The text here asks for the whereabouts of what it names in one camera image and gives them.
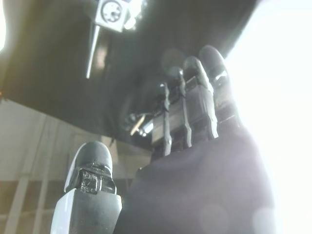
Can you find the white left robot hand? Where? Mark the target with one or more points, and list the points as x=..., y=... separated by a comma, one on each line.
x=195, y=195

